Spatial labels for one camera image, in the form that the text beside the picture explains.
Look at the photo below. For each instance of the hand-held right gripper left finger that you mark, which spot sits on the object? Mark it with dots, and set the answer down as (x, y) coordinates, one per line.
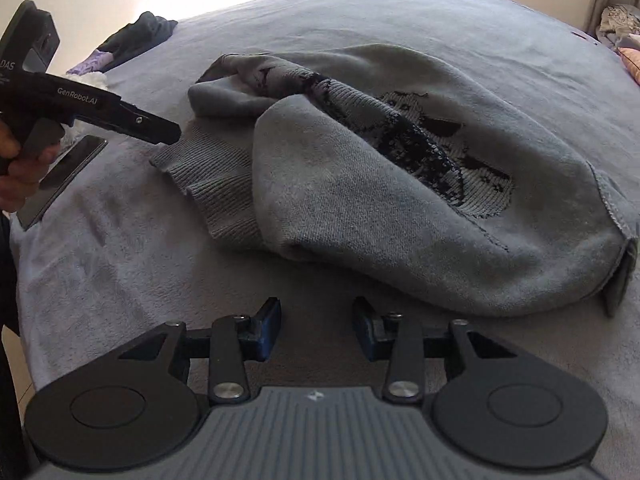
(265, 330)

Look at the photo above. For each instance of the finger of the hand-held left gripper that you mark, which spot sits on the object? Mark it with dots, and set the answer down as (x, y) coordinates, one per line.
(155, 130)

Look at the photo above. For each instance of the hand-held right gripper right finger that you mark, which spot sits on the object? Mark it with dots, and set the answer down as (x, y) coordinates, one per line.
(365, 330)

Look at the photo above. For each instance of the grey knit sweater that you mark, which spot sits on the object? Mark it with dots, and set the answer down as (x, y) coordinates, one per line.
(375, 230)

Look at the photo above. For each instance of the person's left hand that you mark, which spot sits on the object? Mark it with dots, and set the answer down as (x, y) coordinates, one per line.
(20, 180)

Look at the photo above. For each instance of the white fluffy cloth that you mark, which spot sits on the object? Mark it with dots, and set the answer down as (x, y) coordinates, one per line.
(97, 81)

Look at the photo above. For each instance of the purple cloth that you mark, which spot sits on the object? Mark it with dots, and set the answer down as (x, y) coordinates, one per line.
(90, 63)

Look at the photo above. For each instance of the black smartphone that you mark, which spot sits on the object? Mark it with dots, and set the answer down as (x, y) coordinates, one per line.
(65, 177)

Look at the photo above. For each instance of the dark clothing pile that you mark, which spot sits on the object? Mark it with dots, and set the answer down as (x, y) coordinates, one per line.
(142, 30)

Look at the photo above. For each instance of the grey bed blanket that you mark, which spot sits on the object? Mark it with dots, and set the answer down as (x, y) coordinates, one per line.
(150, 270)

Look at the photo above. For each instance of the orange pillow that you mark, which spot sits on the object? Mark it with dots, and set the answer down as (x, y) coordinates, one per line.
(632, 60)

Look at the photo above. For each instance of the crumpled floral quilt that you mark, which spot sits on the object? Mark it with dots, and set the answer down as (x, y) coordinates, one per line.
(617, 20)

